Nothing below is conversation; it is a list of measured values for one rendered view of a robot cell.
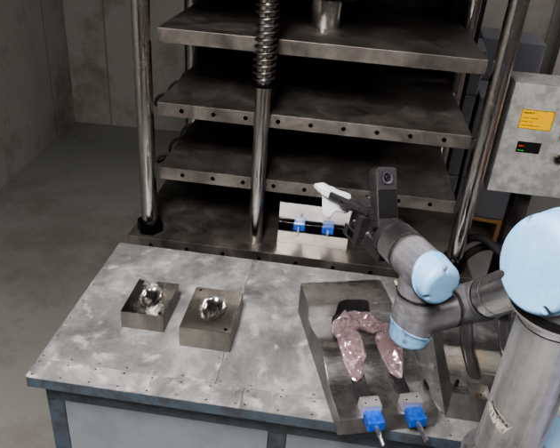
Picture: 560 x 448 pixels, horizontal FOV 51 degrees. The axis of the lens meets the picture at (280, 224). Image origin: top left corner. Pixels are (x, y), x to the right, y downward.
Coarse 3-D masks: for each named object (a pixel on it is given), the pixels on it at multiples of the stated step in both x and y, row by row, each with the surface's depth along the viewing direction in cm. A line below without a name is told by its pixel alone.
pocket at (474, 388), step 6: (468, 384) 155; (474, 384) 154; (480, 384) 154; (468, 390) 155; (474, 390) 155; (480, 390) 155; (486, 390) 154; (474, 396) 154; (480, 396) 154; (486, 396) 153
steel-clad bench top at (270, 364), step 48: (96, 288) 193; (192, 288) 197; (240, 288) 198; (288, 288) 200; (96, 336) 173; (144, 336) 174; (240, 336) 177; (288, 336) 179; (432, 336) 184; (96, 384) 157; (144, 384) 158; (192, 384) 159; (240, 384) 160; (288, 384) 162; (432, 384) 165; (432, 432) 150
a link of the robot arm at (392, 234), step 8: (400, 224) 105; (408, 224) 106; (384, 232) 104; (392, 232) 103; (400, 232) 103; (408, 232) 102; (416, 232) 103; (384, 240) 104; (392, 240) 102; (384, 248) 104; (384, 256) 104
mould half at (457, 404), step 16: (496, 320) 173; (512, 320) 173; (448, 336) 170; (480, 336) 170; (496, 336) 170; (448, 352) 165; (480, 352) 166; (496, 352) 166; (448, 368) 159; (464, 368) 159; (480, 368) 160; (496, 368) 160; (448, 384) 156; (464, 384) 154; (448, 400) 154; (464, 400) 151; (448, 416) 155; (464, 416) 154; (480, 416) 153
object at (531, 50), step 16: (480, 32) 401; (496, 32) 401; (528, 32) 409; (480, 48) 353; (496, 48) 384; (528, 48) 380; (544, 48) 377; (528, 64) 384; (480, 80) 355; (480, 96) 361; (464, 112) 365; (480, 112) 364; (464, 160) 383; (464, 176) 386; (480, 192) 388; (496, 192) 386; (480, 208) 394; (496, 208) 392; (496, 224) 398; (496, 240) 401
